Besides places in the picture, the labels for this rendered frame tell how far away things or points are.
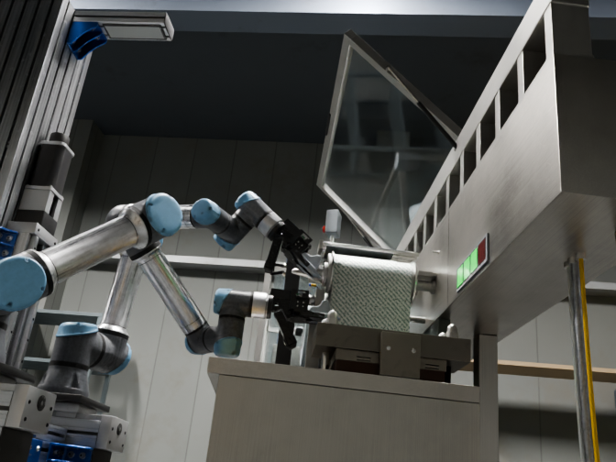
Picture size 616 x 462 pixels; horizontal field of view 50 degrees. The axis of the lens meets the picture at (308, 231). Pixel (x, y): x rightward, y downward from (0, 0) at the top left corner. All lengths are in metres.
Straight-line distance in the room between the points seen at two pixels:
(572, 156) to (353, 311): 0.89
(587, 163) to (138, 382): 5.03
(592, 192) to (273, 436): 0.87
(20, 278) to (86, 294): 4.75
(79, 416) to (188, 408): 3.72
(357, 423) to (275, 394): 0.20
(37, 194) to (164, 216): 0.47
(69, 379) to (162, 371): 3.80
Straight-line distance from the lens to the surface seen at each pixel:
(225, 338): 1.85
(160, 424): 5.79
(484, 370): 2.12
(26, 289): 1.57
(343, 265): 1.96
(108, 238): 1.69
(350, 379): 1.62
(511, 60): 1.65
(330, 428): 1.60
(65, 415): 2.07
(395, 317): 1.94
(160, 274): 1.91
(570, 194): 1.24
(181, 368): 5.83
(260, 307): 1.87
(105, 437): 2.01
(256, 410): 1.59
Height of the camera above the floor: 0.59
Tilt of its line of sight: 23 degrees up
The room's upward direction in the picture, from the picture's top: 6 degrees clockwise
